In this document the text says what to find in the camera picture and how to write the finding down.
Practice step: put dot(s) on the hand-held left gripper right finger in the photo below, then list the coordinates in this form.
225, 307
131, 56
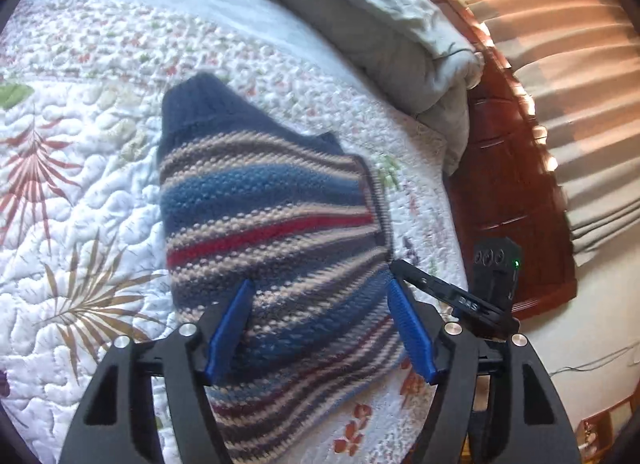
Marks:
411, 326

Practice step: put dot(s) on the striped knit sweater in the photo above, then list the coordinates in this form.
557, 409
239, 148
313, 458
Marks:
280, 224

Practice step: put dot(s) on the floral quilted bedspread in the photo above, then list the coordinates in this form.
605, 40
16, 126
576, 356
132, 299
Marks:
90, 153

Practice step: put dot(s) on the grey comforter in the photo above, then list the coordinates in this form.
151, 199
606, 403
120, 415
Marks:
390, 23

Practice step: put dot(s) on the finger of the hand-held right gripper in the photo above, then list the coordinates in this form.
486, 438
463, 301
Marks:
440, 289

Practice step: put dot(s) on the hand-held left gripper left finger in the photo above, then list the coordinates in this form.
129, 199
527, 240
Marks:
230, 329

